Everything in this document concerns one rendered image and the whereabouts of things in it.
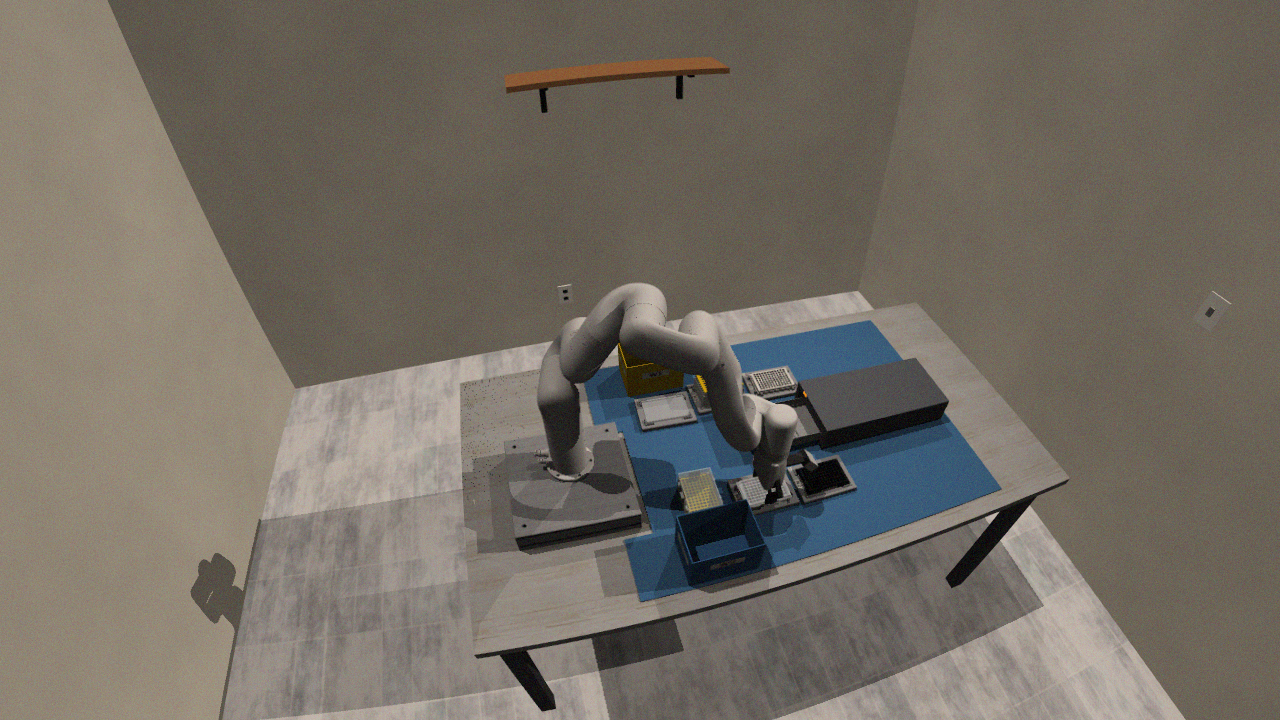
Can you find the yellow box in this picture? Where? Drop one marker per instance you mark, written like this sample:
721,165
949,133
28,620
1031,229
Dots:
641,377

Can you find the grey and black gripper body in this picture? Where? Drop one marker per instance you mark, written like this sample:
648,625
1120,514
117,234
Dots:
768,472

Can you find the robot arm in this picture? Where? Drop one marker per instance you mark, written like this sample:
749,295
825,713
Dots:
634,315

